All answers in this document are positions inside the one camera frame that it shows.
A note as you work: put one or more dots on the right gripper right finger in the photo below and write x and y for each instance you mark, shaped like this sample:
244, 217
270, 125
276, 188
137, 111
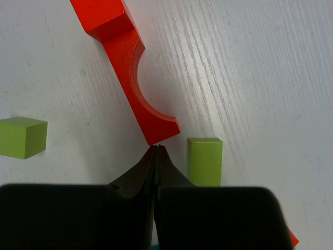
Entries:
191, 217

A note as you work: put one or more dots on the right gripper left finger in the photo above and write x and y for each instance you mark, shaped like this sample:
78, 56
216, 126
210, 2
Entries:
66, 216

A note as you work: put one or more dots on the red arch wood block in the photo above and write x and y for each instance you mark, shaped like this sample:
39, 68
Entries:
125, 54

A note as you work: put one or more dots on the red rectangular wood block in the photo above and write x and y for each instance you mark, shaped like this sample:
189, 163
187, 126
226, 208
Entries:
102, 19

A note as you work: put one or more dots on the long green wood block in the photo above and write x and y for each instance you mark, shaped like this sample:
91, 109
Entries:
205, 161

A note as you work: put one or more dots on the red wood cube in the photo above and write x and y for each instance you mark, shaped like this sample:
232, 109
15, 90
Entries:
293, 238

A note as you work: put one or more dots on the green wood cube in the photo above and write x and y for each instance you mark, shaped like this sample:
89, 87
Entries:
23, 137

